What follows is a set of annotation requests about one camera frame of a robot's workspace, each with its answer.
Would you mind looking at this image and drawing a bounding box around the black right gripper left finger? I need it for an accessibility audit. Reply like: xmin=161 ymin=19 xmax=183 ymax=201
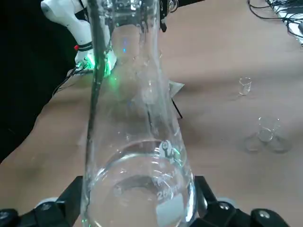
xmin=0 ymin=175 xmax=84 ymax=227

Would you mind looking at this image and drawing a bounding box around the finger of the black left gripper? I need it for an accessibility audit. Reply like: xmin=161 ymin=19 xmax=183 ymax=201
xmin=159 ymin=0 xmax=168 ymax=33

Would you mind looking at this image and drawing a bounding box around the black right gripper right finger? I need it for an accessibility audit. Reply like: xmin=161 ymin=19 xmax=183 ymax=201
xmin=193 ymin=175 xmax=291 ymax=227

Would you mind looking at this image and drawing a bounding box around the glass conical flask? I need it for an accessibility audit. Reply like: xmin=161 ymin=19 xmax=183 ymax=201
xmin=80 ymin=0 xmax=197 ymax=227

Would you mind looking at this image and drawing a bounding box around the tripod stand with white mesh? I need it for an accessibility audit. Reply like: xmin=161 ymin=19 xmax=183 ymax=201
xmin=168 ymin=79 xmax=186 ymax=119

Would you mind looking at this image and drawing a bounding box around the small glass beaker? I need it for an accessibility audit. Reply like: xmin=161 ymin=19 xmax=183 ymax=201
xmin=257 ymin=116 xmax=282 ymax=142
xmin=238 ymin=77 xmax=252 ymax=96

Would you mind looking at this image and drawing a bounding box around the black cable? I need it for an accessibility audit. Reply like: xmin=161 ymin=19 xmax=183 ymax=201
xmin=51 ymin=65 xmax=95 ymax=97
xmin=247 ymin=0 xmax=303 ymax=45

